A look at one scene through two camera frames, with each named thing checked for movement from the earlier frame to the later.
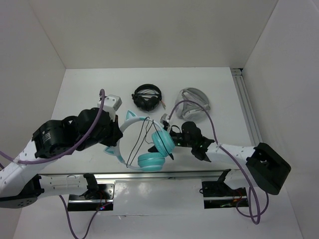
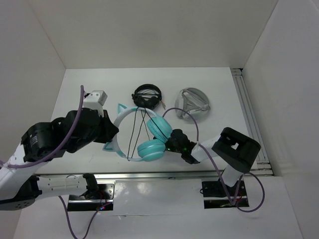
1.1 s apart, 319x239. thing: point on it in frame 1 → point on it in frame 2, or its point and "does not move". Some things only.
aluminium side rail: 246,106 does not move
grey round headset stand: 190,111 does not move
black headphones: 147,96 does not move
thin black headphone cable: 145,135 → 141,120
